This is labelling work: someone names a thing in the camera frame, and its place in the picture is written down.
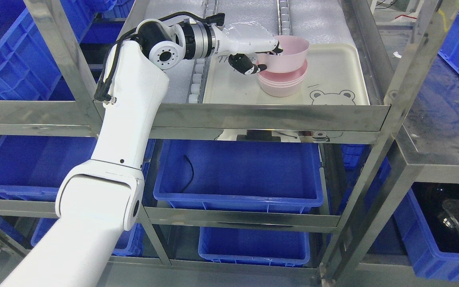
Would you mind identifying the blue crate lower right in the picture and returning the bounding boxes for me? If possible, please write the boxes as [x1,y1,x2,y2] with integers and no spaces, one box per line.
[389,159,459,284]

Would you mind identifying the blue bin bottom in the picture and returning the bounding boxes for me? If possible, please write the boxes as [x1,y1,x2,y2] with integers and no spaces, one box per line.
[197,227,311,267]

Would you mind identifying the large blue bin middle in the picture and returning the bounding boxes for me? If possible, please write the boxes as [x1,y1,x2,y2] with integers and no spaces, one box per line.
[153,140,324,214]

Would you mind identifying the pink plastic bowl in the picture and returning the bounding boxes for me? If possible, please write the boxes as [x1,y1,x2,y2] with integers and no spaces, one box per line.
[257,35,311,73]

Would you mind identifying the steel storage rack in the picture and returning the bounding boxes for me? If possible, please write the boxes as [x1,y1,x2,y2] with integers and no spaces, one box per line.
[0,0,459,287]

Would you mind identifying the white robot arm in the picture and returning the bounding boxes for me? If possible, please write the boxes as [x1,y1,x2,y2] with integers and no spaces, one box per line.
[0,12,225,287]

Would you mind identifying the cream bear tray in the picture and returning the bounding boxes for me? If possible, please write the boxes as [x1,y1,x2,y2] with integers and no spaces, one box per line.
[202,43,370,106]

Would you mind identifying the stacked pink bowls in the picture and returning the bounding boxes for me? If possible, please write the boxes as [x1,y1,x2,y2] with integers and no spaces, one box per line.
[257,60,308,98]

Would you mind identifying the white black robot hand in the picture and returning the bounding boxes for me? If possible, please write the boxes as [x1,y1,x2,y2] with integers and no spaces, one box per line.
[213,23,283,75]

